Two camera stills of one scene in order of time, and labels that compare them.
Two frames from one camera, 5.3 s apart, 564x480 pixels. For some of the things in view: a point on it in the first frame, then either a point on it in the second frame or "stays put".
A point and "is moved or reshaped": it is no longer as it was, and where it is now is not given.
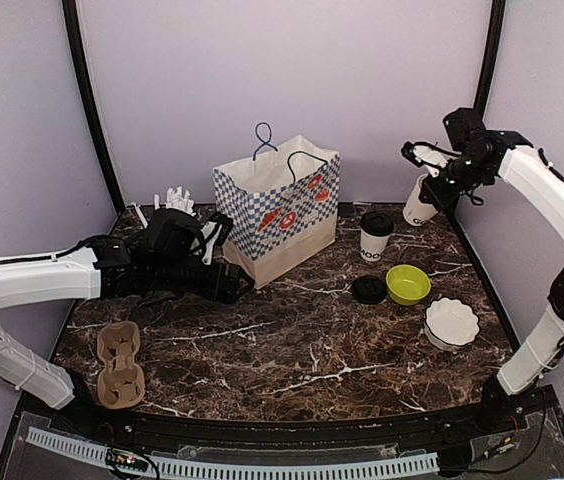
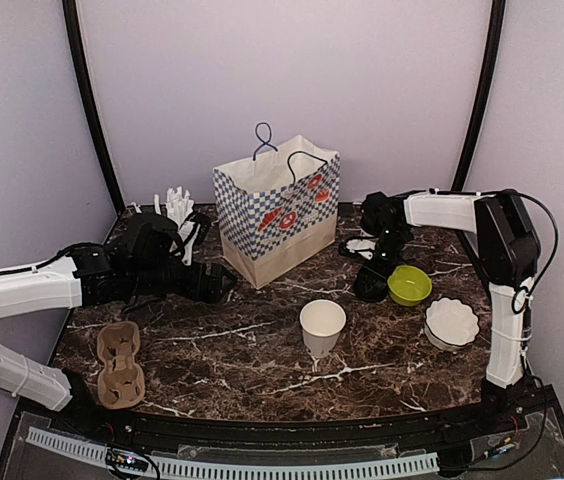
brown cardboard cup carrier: x=122 y=382 stays put
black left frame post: x=73 y=26 stays put
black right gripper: x=438 y=197 → x=380 y=270
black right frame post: x=484 y=90 stays put
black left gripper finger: x=237 y=279 → x=218 y=280
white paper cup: x=415 y=211 is moved or reshaped
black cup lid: x=369 y=289 stays put
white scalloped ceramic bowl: x=450 y=324 stays put
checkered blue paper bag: x=283 y=205 stays put
